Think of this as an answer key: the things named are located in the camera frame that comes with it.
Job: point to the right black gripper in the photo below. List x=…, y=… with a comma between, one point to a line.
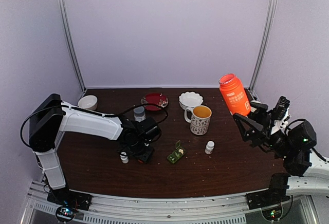
x=258, y=123

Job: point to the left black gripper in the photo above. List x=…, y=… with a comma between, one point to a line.
x=145, y=157

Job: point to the green pill organizer box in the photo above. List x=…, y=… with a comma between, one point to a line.
x=177, y=154

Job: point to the orange pill bottle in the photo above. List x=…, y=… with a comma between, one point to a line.
x=234, y=94

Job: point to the white labelled pill bottle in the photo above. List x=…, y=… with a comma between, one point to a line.
x=209, y=147

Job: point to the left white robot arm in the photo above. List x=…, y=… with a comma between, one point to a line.
x=54, y=116

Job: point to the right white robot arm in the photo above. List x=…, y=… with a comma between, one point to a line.
x=306, y=171

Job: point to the small white bottle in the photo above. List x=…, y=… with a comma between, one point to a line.
x=124, y=158

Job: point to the grey-capped orange label bottle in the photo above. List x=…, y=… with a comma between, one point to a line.
x=139, y=113

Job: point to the patterned mug orange inside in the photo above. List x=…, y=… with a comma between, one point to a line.
x=198, y=118

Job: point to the red floral plate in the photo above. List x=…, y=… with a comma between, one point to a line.
x=154, y=100

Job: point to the white scalloped bowl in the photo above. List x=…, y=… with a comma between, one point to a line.
x=190, y=99

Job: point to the small white bowl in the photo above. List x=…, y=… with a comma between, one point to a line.
x=89, y=102

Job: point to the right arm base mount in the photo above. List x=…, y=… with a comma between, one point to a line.
x=266, y=198

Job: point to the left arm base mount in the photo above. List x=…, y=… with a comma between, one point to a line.
x=68, y=198

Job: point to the front aluminium rail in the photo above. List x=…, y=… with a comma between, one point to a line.
x=113, y=209

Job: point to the right aluminium frame post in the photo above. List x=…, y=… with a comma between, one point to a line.
x=271, y=11

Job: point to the aluminium frame post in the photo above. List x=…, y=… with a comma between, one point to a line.
x=70, y=45
x=271, y=11

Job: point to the left aluminium frame post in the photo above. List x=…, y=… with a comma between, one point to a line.
x=70, y=45

